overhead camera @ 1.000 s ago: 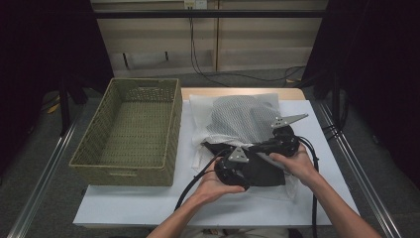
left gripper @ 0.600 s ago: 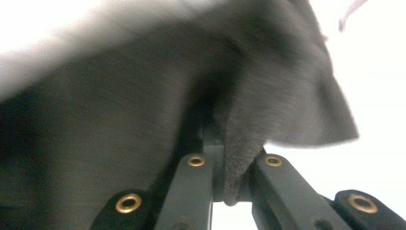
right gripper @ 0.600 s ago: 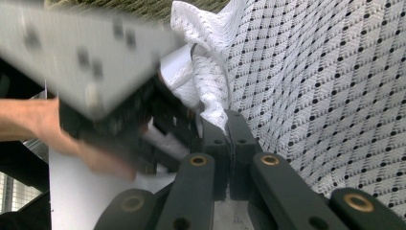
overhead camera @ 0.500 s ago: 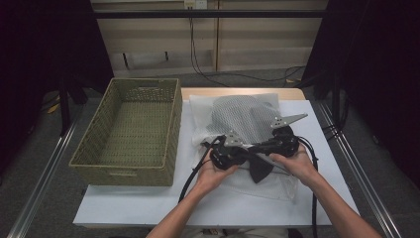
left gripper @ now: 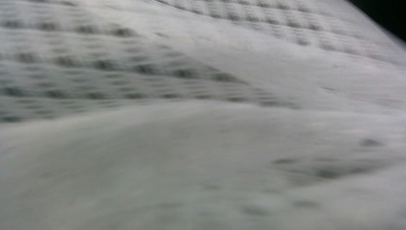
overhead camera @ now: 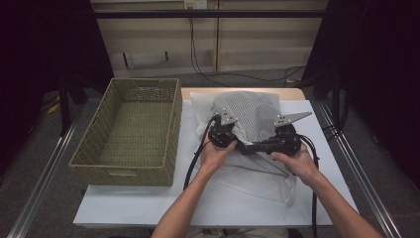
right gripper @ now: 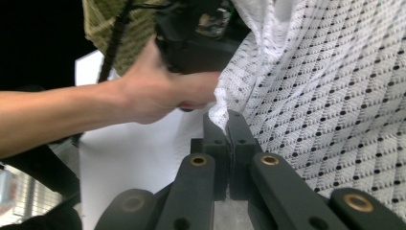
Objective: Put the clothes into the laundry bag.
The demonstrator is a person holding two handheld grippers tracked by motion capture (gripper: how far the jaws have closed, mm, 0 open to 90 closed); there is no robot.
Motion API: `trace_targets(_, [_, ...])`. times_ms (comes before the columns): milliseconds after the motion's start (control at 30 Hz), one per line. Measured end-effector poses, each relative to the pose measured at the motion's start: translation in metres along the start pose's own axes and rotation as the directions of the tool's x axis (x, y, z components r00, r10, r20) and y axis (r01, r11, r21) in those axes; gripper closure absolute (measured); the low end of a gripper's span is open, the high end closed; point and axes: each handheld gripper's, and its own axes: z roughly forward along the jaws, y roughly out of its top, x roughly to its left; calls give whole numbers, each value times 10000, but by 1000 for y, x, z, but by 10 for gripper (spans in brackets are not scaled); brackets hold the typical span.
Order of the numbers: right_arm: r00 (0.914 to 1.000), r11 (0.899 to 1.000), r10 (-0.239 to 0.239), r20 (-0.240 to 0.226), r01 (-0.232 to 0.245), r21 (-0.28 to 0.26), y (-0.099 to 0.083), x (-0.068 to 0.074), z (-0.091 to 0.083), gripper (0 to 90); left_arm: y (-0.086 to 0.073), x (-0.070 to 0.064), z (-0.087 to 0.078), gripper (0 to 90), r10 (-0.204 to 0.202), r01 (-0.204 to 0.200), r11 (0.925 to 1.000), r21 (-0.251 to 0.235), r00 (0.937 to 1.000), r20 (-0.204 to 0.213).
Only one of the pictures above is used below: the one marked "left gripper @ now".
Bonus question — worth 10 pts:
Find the white mesh laundry bag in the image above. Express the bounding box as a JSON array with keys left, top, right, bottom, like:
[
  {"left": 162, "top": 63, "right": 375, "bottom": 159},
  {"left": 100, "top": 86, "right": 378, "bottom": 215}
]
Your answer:
[{"left": 0, "top": 0, "right": 406, "bottom": 230}]

